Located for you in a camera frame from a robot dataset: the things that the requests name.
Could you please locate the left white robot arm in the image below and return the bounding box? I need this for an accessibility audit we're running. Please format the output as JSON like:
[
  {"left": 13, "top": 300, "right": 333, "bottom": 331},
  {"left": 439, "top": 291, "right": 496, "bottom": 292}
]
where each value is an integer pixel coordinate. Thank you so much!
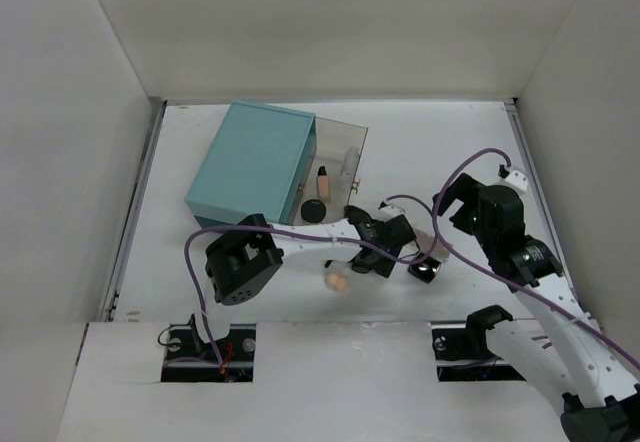
[{"left": 205, "top": 205, "right": 416, "bottom": 306}]

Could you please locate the purple cable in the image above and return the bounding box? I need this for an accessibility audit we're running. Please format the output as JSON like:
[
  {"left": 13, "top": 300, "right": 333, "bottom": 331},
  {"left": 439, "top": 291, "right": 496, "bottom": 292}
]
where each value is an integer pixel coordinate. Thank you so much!
[
  {"left": 157, "top": 192, "right": 454, "bottom": 371},
  {"left": 430, "top": 148, "right": 640, "bottom": 378}
]

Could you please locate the peach makeup sponge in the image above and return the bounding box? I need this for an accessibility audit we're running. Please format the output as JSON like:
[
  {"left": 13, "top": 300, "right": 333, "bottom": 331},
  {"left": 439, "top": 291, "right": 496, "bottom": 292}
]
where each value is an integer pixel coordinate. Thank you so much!
[{"left": 325, "top": 272, "right": 350, "bottom": 292}]

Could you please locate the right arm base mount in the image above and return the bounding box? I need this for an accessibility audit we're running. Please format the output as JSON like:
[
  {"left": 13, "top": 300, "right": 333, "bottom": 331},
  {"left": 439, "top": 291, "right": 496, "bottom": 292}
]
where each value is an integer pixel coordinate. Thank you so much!
[{"left": 431, "top": 324, "right": 524, "bottom": 382}]

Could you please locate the clear bottle blue label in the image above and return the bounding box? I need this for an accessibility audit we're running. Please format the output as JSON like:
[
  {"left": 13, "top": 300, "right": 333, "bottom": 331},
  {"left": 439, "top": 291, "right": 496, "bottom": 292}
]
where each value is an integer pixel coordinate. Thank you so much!
[{"left": 339, "top": 146, "right": 360, "bottom": 187}]

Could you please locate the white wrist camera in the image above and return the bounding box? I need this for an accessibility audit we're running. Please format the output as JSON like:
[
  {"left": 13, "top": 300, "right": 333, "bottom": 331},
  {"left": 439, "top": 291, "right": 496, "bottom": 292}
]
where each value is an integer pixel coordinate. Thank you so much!
[
  {"left": 376, "top": 201, "right": 406, "bottom": 221},
  {"left": 498, "top": 164, "right": 529, "bottom": 195}
]

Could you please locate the beige foundation bottle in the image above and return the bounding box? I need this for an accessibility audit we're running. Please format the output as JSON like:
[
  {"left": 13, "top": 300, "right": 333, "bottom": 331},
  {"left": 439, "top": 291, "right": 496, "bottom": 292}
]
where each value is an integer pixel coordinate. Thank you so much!
[{"left": 316, "top": 166, "right": 331, "bottom": 203}]

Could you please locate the black round gecomo compact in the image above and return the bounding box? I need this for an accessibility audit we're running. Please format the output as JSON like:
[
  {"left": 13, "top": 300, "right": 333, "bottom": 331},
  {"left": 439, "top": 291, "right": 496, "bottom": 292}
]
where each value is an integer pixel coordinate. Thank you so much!
[{"left": 300, "top": 199, "right": 327, "bottom": 224}]

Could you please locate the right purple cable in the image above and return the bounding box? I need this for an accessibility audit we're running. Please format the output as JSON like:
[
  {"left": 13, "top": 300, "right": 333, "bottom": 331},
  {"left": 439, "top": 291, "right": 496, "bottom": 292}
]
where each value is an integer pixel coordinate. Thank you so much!
[{"left": 430, "top": 148, "right": 640, "bottom": 378}]

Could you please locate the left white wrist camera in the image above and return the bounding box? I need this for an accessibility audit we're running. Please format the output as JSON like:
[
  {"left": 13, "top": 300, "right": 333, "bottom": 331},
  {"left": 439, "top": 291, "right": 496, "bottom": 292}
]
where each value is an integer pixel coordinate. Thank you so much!
[{"left": 376, "top": 201, "right": 406, "bottom": 221}]

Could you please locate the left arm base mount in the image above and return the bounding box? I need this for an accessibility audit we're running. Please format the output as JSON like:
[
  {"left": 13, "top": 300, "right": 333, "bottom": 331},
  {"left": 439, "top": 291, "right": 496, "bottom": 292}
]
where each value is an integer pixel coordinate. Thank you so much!
[{"left": 156, "top": 315, "right": 257, "bottom": 383}]

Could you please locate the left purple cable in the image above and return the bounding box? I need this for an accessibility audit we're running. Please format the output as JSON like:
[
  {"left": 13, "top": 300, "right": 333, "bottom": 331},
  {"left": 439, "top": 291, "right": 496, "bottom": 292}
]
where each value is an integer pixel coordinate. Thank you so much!
[{"left": 157, "top": 192, "right": 454, "bottom": 371}]

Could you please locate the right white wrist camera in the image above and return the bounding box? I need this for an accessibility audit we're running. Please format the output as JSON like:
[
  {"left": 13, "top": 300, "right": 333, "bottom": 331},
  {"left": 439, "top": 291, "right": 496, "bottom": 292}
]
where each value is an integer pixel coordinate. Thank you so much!
[{"left": 498, "top": 164, "right": 529, "bottom": 195}]

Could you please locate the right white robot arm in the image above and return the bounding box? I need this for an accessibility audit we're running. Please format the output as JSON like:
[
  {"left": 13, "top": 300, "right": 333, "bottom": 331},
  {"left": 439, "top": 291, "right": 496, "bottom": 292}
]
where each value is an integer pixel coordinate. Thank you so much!
[{"left": 434, "top": 171, "right": 639, "bottom": 441}]

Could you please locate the gold black mirror compact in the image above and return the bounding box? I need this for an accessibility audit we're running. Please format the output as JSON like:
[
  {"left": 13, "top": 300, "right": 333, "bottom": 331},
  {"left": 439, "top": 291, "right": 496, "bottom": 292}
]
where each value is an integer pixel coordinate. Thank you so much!
[{"left": 407, "top": 257, "right": 442, "bottom": 284}]

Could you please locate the teal makeup organizer box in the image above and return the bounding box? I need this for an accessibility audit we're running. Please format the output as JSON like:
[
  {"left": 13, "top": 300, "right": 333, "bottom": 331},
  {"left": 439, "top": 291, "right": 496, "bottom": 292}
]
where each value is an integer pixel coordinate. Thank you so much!
[{"left": 185, "top": 100, "right": 317, "bottom": 228}]

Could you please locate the clear acrylic box door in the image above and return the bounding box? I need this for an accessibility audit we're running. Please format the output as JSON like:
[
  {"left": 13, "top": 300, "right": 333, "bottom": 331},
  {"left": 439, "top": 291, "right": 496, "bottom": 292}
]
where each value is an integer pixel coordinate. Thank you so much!
[{"left": 289, "top": 117, "right": 368, "bottom": 225}]

